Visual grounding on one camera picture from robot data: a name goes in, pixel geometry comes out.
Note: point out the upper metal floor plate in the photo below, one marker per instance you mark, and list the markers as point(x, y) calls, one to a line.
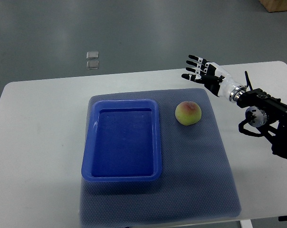
point(92, 54)

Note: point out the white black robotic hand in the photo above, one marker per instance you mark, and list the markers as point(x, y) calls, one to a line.
point(214, 77)

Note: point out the white table leg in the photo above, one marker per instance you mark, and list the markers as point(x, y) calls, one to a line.
point(246, 223)

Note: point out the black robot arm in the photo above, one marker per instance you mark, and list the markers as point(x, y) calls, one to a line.
point(265, 116)

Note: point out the grey blue mesh mat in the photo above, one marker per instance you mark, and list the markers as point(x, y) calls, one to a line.
point(196, 182)

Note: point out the green red peach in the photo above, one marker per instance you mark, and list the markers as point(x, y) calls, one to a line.
point(188, 113)

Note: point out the blue plastic tray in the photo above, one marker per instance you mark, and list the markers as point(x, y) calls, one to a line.
point(123, 142)

